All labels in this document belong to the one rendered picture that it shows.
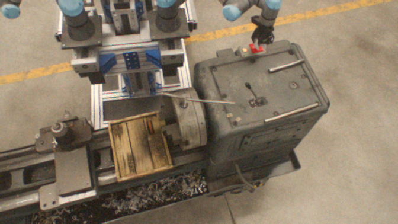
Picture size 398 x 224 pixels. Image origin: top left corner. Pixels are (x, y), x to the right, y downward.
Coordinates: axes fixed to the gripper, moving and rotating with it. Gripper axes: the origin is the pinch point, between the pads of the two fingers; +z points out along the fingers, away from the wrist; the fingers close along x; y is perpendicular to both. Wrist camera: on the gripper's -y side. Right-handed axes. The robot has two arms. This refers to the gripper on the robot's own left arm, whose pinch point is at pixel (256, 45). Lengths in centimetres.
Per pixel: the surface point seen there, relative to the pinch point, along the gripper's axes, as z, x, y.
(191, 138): 13, -46, 37
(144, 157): 39, -70, 30
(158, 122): 15, -59, 23
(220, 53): 1.9, -19.8, -1.3
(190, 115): 5, -44, 28
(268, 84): 2.1, -2.2, 23.0
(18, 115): 127, -172, -71
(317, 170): 128, 64, 45
